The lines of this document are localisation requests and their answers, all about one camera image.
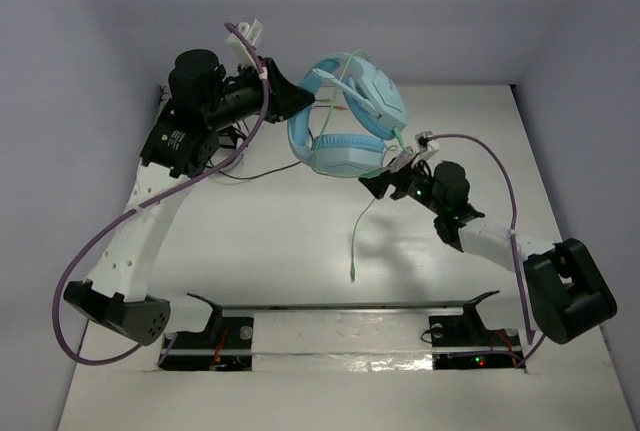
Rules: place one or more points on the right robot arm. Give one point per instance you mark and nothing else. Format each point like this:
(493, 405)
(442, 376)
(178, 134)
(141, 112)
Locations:
(561, 289)

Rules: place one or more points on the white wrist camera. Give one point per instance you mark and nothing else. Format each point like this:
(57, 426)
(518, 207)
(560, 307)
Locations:
(427, 145)
(252, 33)

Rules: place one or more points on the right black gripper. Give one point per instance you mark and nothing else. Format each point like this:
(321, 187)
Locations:
(399, 177)

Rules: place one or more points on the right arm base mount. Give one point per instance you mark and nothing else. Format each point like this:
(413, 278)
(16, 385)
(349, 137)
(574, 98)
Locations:
(463, 342)

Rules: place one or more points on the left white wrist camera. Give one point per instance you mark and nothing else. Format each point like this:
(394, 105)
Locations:
(252, 33)

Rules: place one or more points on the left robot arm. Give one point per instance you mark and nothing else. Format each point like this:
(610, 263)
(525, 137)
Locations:
(108, 280)

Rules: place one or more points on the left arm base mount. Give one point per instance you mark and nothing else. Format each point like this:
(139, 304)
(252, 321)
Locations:
(224, 345)

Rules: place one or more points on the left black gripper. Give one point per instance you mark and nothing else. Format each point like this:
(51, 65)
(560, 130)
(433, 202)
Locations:
(272, 91)

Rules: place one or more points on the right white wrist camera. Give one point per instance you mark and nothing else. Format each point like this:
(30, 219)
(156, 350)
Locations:
(427, 145)

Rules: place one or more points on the foil covered panel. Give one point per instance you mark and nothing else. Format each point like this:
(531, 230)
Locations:
(340, 341)

